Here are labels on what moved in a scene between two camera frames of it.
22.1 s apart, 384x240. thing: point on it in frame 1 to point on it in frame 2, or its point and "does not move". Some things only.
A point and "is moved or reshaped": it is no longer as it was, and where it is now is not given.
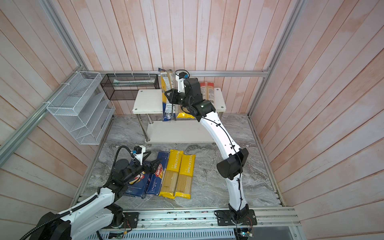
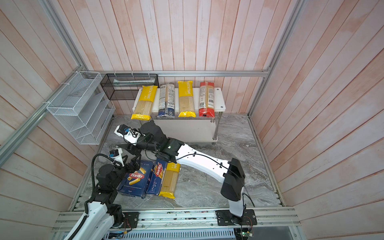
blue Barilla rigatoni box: x=139 y=188 does not move
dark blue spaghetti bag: x=167 y=81 is moved or reshaped
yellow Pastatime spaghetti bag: x=171 y=174 does not move
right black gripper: x=174 y=100 to x=134 y=149
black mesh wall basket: x=123 y=86 does not move
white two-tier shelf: x=148 y=106 does not move
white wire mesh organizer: x=82 y=106 does not move
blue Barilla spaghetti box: x=155 y=180 does not move
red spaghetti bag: x=207 y=91 does not move
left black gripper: x=152 y=168 to x=136 y=166
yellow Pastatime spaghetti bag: x=183 y=189 to x=144 y=108
